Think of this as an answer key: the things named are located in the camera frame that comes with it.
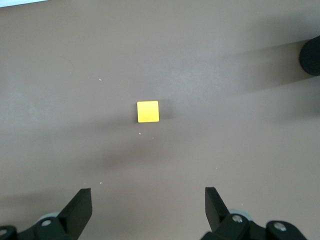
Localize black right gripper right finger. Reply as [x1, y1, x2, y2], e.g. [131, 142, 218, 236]
[202, 186, 307, 240]

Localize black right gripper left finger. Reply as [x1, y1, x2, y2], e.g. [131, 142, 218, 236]
[17, 188, 93, 240]

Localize yellow block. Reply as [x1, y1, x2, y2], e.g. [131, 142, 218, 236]
[136, 100, 160, 124]

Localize brown table mat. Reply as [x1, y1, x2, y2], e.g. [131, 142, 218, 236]
[0, 0, 320, 240]

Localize black round object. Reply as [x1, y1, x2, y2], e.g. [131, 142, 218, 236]
[298, 34, 320, 77]

